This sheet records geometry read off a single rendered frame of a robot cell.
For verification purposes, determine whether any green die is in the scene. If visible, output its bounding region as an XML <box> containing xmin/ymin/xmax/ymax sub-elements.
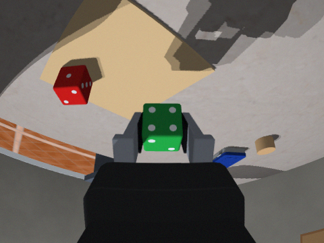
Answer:
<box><xmin>142</xmin><ymin>103</ymin><xmax>183</xmax><ymax>151</ymax></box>

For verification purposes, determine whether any red die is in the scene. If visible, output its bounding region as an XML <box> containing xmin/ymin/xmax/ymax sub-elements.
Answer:
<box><xmin>53</xmin><ymin>65</ymin><xmax>92</xmax><ymax>105</ymax></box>

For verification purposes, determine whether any tan cylinder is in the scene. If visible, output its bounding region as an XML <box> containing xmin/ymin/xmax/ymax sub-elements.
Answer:
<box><xmin>255</xmin><ymin>136</ymin><xmax>275</xmax><ymax>155</ymax></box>

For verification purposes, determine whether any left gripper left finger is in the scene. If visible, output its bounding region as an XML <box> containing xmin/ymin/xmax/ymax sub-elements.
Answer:
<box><xmin>112</xmin><ymin>112</ymin><xmax>143</xmax><ymax>163</ymax></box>

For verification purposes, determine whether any tan flat mat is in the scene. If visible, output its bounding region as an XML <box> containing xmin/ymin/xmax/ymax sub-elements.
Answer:
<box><xmin>40</xmin><ymin>0</ymin><xmax>215</xmax><ymax>120</ymax></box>

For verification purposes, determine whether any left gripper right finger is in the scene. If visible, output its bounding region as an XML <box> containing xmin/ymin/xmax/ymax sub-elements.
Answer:
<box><xmin>181</xmin><ymin>113</ymin><xmax>215</xmax><ymax>163</ymax></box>

